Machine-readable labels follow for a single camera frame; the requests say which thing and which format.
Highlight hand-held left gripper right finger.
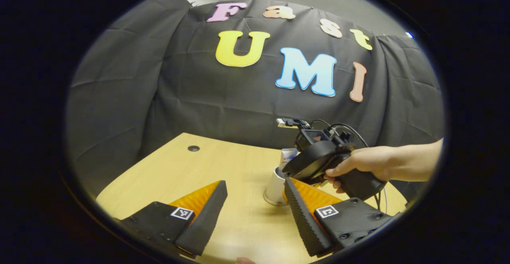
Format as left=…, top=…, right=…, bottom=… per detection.
left=284, top=176, right=395, bottom=258

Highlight light wooden desktop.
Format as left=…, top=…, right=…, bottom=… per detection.
left=96, top=132, right=409, bottom=264

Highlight white cup with wooden handle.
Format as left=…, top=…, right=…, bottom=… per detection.
left=263, top=167, right=289, bottom=207

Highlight black backdrop cloth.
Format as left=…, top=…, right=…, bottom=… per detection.
left=66, top=0, right=445, bottom=201

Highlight white toothpaste tube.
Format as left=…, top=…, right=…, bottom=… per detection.
left=279, top=148, right=299, bottom=173

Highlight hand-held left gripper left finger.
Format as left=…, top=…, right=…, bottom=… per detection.
left=118, top=180, right=228, bottom=258

